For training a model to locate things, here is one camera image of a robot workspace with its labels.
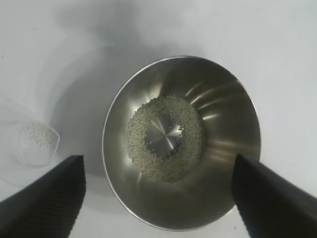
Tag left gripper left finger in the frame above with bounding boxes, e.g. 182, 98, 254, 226
0, 155, 86, 238

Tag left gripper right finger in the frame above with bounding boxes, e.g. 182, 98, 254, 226
231, 153, 317, 238

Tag clear plastic measuring cup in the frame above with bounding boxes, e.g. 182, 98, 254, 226
13, 120, 61, 169

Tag stainless steel mixing bowl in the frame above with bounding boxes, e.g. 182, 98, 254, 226
102, 56, 262, 231

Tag white rice grains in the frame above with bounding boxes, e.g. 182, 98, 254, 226
125, 95, 206, 183

